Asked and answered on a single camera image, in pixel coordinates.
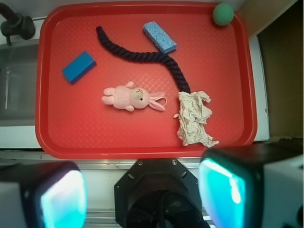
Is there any black faucet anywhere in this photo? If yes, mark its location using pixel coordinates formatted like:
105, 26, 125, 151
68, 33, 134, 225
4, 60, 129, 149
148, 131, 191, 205
0, 2, 36, 46

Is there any crumpled beige paper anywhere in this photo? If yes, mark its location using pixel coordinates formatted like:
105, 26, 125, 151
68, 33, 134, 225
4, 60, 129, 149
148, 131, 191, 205
173, 91, 219, 148

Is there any red plastic tray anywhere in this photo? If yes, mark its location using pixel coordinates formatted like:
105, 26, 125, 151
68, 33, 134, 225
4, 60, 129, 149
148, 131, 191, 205
35, 1, 257, 159

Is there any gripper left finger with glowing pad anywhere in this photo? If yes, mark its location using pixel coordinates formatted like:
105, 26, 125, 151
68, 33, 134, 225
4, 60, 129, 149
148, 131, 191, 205
0, 161, 87, 228

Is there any blue rectangular block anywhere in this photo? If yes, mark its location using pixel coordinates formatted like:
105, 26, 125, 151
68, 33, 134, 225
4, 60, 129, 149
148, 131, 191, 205
62, 51, 96, 84

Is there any light blue sponge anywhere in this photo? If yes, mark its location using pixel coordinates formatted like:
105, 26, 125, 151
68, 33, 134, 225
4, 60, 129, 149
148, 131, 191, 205
143, 21, 177, 54

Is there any pink plush bunny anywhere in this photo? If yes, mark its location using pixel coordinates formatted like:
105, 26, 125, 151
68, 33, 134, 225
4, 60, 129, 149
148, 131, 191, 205
101, 81, 167, 112

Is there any green ball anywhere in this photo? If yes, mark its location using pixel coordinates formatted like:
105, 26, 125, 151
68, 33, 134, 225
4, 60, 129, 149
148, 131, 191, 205
212, 3, 234, 26

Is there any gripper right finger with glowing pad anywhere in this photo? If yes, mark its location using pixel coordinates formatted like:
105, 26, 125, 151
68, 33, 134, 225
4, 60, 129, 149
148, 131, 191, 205
198, 143, 304, 228

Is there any metal sink basin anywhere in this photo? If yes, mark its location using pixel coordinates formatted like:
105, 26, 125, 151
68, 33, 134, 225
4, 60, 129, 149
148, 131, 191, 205
0, 39, 38, 127

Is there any dark navy rope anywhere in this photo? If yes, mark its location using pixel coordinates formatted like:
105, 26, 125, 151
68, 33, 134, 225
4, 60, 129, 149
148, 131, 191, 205
95, 26, 191, 94

